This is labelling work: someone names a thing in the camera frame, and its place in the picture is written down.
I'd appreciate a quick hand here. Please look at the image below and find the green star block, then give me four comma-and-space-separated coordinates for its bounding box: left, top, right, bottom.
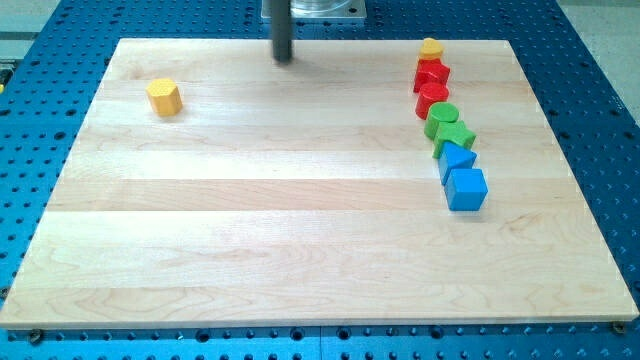
432, 121, 476, 159

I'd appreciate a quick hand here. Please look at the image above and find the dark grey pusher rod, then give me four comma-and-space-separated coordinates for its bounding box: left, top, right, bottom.
270, 0, 293, 64

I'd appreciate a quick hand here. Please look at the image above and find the blue triangle block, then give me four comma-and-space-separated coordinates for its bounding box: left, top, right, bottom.
438, 142, 477, 185

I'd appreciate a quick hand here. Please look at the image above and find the left board clamp screw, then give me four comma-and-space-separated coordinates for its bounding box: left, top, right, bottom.
27, 329, 44, 346

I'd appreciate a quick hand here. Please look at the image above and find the board clamp screw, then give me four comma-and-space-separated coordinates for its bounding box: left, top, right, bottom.
611, 322, 626, 334
27, 329, 44, 346

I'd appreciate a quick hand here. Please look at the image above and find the yellow heart block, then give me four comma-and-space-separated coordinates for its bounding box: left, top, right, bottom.
418, 38, 444, 60

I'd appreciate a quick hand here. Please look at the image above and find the blue cube block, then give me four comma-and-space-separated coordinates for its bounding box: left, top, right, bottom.
444, 168, 488, 211

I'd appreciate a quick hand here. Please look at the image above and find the yellow hexagon block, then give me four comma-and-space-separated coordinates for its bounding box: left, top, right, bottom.
146, 78, 183, 116

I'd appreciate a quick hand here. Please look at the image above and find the red star block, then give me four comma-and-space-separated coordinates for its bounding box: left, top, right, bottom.
413, 59, 451, 93

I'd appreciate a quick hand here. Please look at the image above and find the red cylinder block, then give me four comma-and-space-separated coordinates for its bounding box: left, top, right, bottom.
415, 82, 449, 120

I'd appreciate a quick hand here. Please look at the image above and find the right board clamp screw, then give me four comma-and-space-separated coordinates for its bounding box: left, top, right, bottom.
611, 322, 626, 334

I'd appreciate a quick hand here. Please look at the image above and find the wooden board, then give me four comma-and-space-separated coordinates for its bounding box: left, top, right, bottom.
1, 38, 638, 330

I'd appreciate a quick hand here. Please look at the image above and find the green cylinder block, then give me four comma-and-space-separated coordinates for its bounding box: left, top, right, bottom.
424, 102, 459, 140

